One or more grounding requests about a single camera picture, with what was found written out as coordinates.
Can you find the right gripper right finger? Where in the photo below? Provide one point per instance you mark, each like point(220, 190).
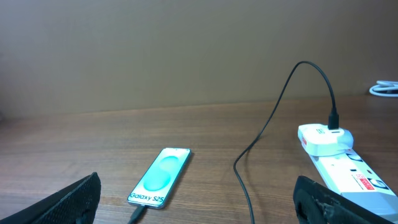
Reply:
point(316, 204)

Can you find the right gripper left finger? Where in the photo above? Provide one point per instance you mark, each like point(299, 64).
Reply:
point(75, 204)

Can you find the blue Galaxy S25 smartphone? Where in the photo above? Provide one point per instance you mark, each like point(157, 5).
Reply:
point(156, 185)

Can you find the white USB charger plug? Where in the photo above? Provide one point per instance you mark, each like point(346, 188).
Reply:
point(317, 140)

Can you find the white power strip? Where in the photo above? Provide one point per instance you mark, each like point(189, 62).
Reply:
point(348, 175)

